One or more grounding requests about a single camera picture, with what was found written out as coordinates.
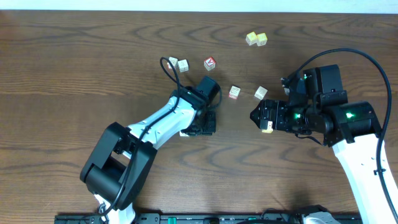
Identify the blue letter white block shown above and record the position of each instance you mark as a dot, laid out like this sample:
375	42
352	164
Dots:
183	65

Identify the yellow block of pair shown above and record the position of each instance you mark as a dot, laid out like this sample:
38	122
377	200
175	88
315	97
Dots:
251	38
261	39

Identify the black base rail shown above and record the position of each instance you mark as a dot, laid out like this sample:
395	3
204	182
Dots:
155	218

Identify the plain cream wooden block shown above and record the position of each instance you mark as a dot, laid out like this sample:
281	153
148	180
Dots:
260	92

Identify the red number three block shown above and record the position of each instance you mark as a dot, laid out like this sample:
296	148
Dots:
173	63

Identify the yellow block left of pair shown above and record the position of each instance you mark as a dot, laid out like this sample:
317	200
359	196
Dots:
251	38

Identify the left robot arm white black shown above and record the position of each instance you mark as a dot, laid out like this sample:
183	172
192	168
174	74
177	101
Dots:
116	170

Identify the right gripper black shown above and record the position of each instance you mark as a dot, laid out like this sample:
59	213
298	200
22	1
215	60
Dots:
280	107

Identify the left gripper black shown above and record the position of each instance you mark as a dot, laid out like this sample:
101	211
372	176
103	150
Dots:
203	125

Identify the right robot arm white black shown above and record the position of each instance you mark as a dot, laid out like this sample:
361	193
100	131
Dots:
318	103

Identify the yellow edged bug block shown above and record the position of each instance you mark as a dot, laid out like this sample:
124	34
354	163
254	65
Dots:
183	134

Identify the yellow face wooden block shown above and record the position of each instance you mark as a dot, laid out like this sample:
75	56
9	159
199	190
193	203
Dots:
266	126

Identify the yellow block right of pair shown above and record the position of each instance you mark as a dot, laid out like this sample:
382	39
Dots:
261	39

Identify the red letter A block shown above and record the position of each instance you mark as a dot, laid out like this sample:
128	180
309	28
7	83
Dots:
209	63

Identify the red spiral wooden block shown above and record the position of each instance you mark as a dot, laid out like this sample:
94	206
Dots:
234	92

